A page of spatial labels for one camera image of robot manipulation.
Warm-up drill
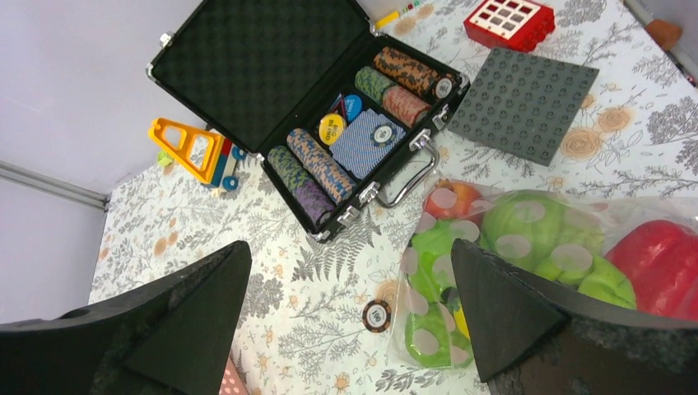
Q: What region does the loose poker chip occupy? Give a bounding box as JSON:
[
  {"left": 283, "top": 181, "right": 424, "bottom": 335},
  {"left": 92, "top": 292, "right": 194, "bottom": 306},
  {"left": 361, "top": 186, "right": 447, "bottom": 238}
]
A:
[{"left": 362, "top": 300, "right": 392, "bottom": 333}]

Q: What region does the clear zip top bag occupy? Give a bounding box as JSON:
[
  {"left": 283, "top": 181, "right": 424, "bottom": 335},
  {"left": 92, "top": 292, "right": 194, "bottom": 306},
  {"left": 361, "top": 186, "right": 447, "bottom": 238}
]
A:
[{"left": 391, "top": 179, "right": 697, "bottom": 393}]

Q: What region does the pink plastic basket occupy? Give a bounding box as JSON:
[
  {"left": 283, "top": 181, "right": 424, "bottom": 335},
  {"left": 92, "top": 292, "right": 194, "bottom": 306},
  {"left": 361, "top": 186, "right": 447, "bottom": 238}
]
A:
[{"left": 218, "top": 357, "right": 249, "bottom": 395}]

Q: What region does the yellow toy block vehicle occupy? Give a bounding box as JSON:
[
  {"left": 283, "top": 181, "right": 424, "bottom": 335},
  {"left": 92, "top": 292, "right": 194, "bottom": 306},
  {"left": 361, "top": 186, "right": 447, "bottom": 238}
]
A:
[{"left": 148, "top": 118, "right": 246, "bottom": 197}]

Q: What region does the grey studded building plate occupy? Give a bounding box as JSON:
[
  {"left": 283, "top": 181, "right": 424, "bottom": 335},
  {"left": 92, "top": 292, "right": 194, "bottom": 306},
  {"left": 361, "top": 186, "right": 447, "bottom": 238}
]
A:
[{"left": 448, "top": 47, "right": 599, "bottom": 165}]

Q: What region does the green cabbage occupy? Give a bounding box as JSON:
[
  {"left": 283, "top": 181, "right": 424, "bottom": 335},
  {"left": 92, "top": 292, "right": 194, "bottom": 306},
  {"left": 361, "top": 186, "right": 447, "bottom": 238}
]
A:
[{"left": 479, "top": 191, "right": 637, "bottom": 309}]

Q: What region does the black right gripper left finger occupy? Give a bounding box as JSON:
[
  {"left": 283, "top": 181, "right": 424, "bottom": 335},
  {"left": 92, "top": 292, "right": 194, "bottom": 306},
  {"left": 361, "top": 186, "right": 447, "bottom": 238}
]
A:
[{"left": 1, "top": 241, "right": 252, "bottom": 394}]

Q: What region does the orange peach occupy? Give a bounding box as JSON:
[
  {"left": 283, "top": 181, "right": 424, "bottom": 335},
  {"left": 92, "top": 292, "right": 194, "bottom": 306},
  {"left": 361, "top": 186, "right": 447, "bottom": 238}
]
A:
[{"left": 424, "top": 179, "right": 482, "bottom": 225}]

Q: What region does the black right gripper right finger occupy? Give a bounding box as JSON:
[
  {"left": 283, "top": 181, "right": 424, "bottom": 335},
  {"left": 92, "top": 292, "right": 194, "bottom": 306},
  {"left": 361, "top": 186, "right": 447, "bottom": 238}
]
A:
[{"left": 451, "top": 239, "right": 697, "bottom": 394}]

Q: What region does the black poker chip case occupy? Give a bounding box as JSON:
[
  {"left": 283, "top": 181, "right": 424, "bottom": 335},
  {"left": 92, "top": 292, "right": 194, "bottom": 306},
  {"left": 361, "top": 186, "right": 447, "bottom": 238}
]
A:
[{"left": 147, "top": 0, "right": 470, "bottom": 243}]

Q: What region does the red toy block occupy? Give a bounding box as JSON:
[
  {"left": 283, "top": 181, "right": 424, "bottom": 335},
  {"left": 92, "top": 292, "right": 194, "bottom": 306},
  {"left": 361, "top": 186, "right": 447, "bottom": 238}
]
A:
[{"left": 463, "top": 0, "right": 556, "bottom": 53}]

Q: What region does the red bell pepper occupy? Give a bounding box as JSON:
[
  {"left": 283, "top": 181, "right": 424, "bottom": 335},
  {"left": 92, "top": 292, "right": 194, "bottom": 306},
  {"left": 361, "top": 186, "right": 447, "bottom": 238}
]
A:
[{"left": 606, "top": 220, "right": 697, "bottom": 321}]

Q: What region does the small green block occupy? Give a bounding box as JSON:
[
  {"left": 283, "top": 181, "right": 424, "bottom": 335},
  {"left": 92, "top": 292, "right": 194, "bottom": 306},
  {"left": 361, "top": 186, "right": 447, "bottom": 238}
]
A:
[{"left": 156, "top": 151, "right": 174, "bottom": 167}]

